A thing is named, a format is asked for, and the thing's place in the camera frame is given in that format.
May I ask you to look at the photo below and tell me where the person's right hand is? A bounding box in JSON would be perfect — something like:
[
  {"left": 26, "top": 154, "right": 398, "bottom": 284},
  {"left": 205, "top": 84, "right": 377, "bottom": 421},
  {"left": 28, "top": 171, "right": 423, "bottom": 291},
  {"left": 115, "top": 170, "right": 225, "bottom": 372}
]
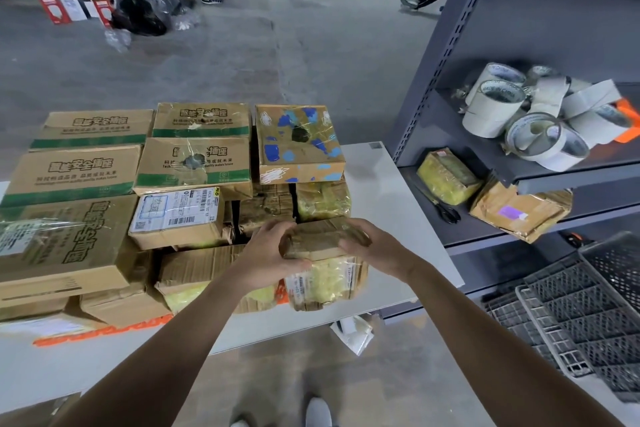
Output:
[{"left": 339, "top": 218, "right": 426, "bottom": 285}]

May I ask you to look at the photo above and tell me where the person's left hand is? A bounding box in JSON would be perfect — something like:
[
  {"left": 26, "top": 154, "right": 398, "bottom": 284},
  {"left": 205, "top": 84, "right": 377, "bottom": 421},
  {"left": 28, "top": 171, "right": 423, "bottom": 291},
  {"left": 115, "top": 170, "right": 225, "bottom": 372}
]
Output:
[{"left": 227, "top": 219, "right": 313, "bottom": 295}]

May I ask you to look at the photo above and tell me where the yellow-green taped parcel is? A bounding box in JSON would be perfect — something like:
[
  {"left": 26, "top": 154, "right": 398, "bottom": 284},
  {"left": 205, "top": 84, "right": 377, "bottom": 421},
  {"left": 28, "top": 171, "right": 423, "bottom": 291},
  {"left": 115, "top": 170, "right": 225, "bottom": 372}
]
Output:
[{"left": 296, "top": 181, "right": 353, "bottom": 222}]

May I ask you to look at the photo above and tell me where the yellow parcel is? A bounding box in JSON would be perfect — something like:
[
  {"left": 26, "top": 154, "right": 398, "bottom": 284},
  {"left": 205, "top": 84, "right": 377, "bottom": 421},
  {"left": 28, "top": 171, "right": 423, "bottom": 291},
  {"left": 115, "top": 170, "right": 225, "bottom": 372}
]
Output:
[{"left": 416, "top": 149, "right": 483, "bottom": 206}]

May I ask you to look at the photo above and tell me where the white-labelled small parcel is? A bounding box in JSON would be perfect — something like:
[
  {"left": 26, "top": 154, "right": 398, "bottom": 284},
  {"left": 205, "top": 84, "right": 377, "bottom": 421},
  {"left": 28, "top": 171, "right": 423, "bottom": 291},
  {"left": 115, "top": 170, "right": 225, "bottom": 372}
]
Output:
[{"left": 128, "top": 186, "right": 227, "bottom": 251}]

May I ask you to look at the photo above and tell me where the blue spotted cardboard box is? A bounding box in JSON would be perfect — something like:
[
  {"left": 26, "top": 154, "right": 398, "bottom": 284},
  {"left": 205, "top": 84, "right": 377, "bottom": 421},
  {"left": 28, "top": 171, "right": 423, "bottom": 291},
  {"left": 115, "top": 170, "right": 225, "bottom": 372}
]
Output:
[{"left": 255, "top": 103, "right": 347, "bottom": 186}]

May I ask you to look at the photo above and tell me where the green striped box torn hole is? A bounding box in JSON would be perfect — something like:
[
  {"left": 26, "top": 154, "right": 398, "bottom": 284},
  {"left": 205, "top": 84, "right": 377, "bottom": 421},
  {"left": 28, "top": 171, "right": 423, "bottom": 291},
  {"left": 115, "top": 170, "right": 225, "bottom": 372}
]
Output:
[{"left": 133, "top": 137, "right": 255, "bottom": 200}]

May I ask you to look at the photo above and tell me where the brown parcel with purple label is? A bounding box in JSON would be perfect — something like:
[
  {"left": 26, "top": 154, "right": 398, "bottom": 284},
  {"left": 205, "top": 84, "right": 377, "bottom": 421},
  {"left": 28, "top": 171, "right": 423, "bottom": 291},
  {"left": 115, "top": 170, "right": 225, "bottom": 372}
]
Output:
[{"left": 469, "top": 179, "right": 573, "bottom": 244}]

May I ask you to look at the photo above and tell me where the green striped box white scuff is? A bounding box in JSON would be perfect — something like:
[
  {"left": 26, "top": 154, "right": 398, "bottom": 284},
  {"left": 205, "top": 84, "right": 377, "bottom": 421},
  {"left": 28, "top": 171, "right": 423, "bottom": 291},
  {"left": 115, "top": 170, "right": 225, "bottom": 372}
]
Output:
[{"left": 151, "top": 102, "right": 253, "bottom": 139}]

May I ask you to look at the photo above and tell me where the large green striped labelled box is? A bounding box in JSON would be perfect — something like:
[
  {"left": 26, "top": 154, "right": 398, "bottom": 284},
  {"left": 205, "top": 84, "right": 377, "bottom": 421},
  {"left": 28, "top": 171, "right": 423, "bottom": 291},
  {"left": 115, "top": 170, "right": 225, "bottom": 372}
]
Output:
[{"left": 0, "top": 195, "right": 140, "bottom": 302}]

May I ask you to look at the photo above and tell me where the green striped cardboard box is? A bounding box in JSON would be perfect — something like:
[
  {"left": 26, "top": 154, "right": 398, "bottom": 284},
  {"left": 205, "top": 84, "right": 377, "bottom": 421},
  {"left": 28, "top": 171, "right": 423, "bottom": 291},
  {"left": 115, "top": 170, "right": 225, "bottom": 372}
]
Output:
[
  {"left": 0, "top": 145, "right": 143, "bottom": 208},
  {"left": 29, "top": 109, "right": 155, "bottom": 151}
]

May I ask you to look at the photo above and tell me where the large taped carton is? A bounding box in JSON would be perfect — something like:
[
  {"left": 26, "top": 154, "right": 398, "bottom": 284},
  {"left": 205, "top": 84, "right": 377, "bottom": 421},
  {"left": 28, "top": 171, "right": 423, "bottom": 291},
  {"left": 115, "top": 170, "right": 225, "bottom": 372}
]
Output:
[{"left": 0, "top": 249, "right": 156, "bottom": 322}]

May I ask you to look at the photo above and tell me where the person's left forearm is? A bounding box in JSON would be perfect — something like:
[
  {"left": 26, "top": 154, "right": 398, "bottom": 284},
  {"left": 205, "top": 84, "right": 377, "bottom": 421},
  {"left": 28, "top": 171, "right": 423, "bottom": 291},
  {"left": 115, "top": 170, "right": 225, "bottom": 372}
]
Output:
[{"left": 52, "top": 266, "right": 261, "bottom": 427}]

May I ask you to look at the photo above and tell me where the person's right forearm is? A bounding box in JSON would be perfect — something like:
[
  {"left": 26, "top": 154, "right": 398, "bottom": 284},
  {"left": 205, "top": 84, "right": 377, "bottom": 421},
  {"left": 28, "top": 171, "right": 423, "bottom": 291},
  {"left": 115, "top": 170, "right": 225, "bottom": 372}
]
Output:
[{"left": 409, "top": 261, "right": 623, "bottom": 427}]

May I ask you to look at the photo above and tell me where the person's white right shoe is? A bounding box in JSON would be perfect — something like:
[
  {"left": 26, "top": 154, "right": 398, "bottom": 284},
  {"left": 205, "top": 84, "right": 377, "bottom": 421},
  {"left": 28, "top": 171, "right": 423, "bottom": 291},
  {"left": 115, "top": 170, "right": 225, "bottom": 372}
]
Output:
[{"left": 305, "top": 397, "right": 333, "bottom": 427}]

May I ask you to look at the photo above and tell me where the white table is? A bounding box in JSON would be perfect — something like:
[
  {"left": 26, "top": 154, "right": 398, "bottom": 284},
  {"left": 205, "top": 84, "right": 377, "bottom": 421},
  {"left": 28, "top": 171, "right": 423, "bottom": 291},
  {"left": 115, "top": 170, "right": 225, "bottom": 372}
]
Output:
[{"left": 0, "top": 141, "right": 466, "bottom": 412}]

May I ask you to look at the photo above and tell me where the crumpled white paper bag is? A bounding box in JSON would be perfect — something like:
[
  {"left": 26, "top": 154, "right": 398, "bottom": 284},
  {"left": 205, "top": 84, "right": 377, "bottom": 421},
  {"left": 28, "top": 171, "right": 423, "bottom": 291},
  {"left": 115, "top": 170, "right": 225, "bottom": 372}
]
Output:
[{"left": 329, "top": 314, "right": 375, "bottom": 356}]

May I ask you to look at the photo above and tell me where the grey plastic lattice crate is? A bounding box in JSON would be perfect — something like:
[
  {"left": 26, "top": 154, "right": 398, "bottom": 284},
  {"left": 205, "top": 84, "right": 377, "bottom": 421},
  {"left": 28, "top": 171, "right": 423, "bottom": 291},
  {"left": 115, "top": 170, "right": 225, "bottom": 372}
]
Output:
[{"left": 482, "top": 284, "right": 596, "bottom": 378}]

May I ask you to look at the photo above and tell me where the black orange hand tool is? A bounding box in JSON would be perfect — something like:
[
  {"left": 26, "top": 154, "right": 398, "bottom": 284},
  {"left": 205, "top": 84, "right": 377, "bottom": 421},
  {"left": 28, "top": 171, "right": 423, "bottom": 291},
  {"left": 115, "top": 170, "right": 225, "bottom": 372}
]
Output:
[{"left": 559, "top": 230, "right": 596, "bottom": 248}]

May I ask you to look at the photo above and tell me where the white tape roll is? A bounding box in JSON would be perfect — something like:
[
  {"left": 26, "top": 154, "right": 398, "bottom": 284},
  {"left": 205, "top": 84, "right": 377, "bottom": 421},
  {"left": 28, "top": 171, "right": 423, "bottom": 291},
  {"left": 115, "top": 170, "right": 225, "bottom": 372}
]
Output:
[
  {"left": 559, "top": 79, "right": 623, "bottom": 120},
  {"left": 535, "top": 123, "right": 591, "bottom": 172},
  {"left": 465, "top": 62, "right": 527, "bottom": 105},
  {"left": 567, "top": 103, "right": 633, "bottom": 148}
]

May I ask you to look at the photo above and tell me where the orange perforated plastic mat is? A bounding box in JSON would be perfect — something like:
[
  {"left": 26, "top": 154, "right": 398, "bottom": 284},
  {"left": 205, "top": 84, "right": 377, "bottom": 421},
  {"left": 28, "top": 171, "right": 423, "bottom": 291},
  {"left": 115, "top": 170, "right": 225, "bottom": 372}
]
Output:
[{"left": 32, "top": 286, "right": 291, "bottom": 348}]

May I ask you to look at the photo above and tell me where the dark grey lattice crate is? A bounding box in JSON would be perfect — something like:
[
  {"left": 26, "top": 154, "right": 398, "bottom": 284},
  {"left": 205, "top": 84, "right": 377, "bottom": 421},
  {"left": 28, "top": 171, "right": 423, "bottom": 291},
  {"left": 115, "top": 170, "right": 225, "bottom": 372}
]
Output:
[{"left": 517, "top": 231, "right": 640, "bottom": 402}]

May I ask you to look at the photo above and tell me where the black rubbish bag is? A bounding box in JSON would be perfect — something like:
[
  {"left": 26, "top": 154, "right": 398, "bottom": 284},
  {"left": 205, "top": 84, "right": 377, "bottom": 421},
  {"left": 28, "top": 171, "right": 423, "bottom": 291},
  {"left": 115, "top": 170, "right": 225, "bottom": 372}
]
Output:
[{"left": 111, "top": 0, "right": 169, "bottom": 37}]

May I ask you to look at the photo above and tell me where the orange tape roll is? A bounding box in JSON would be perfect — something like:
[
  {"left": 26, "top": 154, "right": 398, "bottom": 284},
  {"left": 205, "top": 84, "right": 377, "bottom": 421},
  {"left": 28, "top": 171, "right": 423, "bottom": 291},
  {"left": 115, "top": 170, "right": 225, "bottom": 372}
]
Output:
[{"left": 612, "top": 99, "right": 640, "bottom": 144}]

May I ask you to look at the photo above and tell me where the dark blue metal shelf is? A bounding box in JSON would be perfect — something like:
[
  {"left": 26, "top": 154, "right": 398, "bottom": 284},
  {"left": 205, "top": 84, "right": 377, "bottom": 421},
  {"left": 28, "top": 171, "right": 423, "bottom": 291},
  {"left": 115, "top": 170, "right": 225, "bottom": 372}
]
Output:
[{"left": 379, "top": 0, "right": 640, "bottom": 322}]

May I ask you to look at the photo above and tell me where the small red white carton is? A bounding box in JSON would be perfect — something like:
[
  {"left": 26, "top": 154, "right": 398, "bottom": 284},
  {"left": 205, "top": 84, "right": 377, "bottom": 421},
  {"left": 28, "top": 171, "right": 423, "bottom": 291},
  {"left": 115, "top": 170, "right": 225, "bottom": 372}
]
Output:
[{"left": 92, "top": 0, "right": 115, "bottom": 30}]

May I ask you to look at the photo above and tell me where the tall red white carton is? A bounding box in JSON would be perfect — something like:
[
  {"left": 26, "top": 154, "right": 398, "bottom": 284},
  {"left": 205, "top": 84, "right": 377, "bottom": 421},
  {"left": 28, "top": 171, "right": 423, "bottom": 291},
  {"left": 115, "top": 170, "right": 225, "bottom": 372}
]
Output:
[{"left": 25, "top": 0, "right": 71, "bottom": 25}]

